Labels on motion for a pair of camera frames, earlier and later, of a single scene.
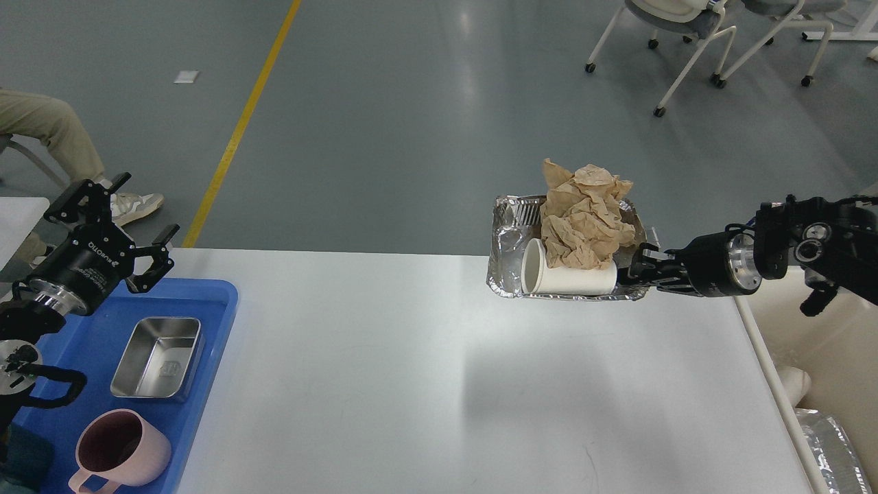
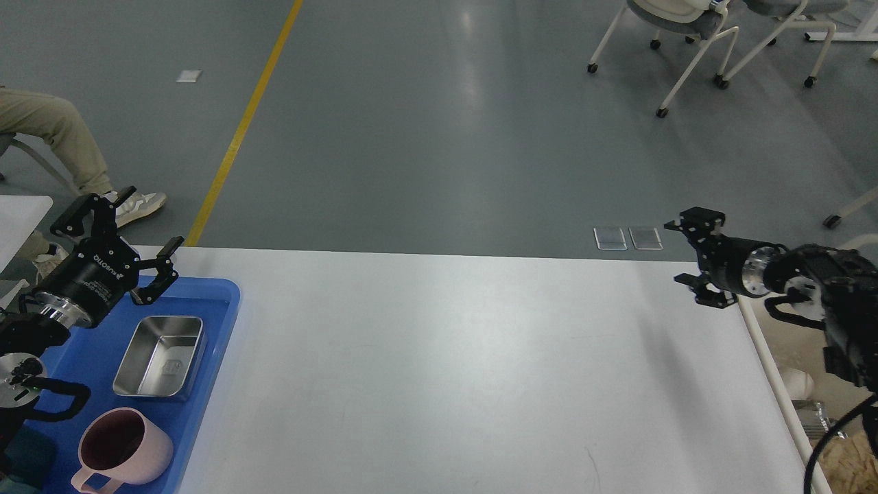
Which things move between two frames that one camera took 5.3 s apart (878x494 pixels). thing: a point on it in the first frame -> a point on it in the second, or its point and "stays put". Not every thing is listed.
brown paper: x=582 y=224 -> x=850 y=466
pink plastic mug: x=121 y=446 stays put
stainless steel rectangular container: x=161 y=359 stays put
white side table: x=18 y=217 stays put
